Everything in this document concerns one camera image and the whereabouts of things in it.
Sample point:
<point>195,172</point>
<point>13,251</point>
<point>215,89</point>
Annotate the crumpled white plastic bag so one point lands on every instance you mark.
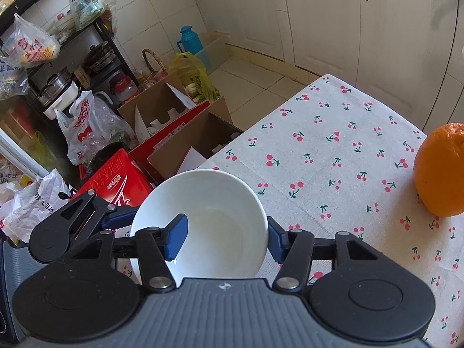
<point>32,203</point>

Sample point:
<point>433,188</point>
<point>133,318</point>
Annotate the black shelf rack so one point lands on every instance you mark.
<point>107,40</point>

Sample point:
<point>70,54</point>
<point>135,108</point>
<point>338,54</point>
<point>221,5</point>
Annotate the white plastic bag red print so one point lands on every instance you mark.
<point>85,130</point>

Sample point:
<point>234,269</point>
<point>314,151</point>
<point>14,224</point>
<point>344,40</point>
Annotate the red printed carton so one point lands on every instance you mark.
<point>116,177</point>

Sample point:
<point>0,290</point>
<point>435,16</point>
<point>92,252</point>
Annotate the red lidded jar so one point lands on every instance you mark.
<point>123,89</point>

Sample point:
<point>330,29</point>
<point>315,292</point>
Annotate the orange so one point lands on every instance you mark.
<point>444,168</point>

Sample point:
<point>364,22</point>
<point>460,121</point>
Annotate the cherry print tablecloth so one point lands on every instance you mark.
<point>326,145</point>

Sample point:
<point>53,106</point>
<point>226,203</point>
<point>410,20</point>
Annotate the blue thermos flask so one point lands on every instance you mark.
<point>190,40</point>

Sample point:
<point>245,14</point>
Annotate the open cardboard box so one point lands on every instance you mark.
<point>203,134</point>
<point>156,98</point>

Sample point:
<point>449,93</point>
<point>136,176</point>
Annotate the yellow plastic bag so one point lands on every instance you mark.
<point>197,76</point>

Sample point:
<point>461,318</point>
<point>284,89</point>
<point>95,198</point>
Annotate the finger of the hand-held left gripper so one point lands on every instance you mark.
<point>119,216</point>

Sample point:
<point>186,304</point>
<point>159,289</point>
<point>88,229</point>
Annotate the clear plastic bag blue print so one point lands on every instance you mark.
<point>87,3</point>

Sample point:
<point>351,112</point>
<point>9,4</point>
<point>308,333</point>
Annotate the wicker basket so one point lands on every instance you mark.
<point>154,67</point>

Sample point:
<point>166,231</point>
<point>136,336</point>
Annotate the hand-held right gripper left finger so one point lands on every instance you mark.
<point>177,237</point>

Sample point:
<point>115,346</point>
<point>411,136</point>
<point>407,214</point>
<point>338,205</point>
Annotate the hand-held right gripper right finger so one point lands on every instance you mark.
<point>276,241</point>

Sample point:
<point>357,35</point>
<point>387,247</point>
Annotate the clear plastic storage box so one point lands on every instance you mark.
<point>215,49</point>

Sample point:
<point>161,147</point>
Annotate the steel pot with lid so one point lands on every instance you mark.
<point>98,56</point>

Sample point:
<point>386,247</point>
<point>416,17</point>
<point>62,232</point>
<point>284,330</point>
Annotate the white kitchen cabinets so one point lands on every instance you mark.
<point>326,14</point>

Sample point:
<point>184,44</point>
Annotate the white electric steamer pot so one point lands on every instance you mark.
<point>58,94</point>

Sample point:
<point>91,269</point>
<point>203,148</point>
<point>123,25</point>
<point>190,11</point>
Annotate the plastic bag with orange print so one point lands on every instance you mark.
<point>32,45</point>

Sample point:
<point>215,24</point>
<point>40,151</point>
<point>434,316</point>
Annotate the white bowl with pink flowers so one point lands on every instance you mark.
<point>214,232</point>

